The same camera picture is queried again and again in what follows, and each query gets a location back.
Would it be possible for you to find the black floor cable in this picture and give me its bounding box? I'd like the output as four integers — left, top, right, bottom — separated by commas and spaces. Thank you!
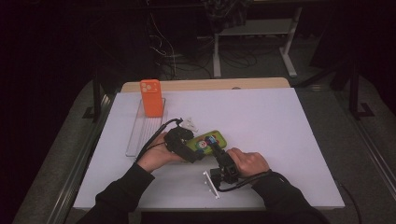
337, 181, 363, 224

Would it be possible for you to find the white cable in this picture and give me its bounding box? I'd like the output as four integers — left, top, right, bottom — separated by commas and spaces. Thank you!
148, 12, 179, 77

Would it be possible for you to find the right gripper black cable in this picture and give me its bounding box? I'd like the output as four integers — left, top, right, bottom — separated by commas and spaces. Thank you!
218, 170, 283, 193

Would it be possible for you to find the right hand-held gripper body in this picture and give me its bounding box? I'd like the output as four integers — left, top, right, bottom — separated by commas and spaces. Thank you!
202, 154, 241, 200

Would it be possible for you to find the white table mat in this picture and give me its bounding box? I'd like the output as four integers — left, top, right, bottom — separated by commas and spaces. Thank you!
73, 88, 346, 210

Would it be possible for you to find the metal rail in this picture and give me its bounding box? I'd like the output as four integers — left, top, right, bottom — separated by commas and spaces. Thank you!
334, 91, 396, 200
46, 92, 115, 224

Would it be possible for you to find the clear plastic tray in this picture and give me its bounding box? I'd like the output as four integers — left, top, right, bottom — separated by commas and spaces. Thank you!
125, 97, 168, 158

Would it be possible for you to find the person's right hand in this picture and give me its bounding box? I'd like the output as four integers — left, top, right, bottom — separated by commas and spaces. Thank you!
225, 147, 271, 179

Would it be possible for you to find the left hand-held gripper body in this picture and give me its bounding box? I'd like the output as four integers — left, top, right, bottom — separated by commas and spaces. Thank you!
163, 117, 200, 162

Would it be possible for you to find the person's left hand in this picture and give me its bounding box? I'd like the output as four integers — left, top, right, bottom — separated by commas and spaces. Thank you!
135, 133, 185, 174

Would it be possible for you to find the green clown phone case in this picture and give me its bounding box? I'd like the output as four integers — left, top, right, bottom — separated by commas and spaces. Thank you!
185, 130, 228, 157

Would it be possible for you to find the dark checked cloth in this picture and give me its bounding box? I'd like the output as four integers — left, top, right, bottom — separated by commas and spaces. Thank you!
202, 0, 253, 32

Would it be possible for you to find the black stand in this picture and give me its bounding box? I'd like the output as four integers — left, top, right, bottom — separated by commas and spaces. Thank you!
82, 71, 106, 122
348, 62, 376, 120

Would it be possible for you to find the white desk frame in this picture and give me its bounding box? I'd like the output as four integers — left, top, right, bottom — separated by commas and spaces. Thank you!
213, 6, 304, 78

